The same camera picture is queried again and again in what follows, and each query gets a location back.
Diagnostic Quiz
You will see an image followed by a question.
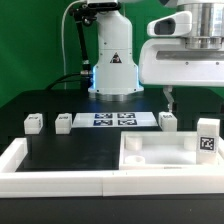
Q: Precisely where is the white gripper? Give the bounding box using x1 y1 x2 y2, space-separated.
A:
139 38 224 112

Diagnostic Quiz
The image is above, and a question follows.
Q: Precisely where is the white square tabletop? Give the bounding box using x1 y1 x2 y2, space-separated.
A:
119 130 224 171

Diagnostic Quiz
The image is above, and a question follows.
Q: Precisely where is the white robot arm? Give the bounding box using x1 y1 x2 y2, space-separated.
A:
87 0 224 104

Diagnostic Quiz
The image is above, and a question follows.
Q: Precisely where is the white sheet with fiducial markers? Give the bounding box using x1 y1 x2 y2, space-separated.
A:
72 112 157 128

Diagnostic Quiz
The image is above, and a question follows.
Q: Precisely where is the white U-shaped obstacle fence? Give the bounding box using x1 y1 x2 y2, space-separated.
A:
0 138 224 198

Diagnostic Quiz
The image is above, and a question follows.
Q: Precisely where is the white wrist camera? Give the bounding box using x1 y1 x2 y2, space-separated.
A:
147 11 192 37

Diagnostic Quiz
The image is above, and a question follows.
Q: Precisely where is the white cable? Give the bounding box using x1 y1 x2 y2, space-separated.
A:
60 0 88 90

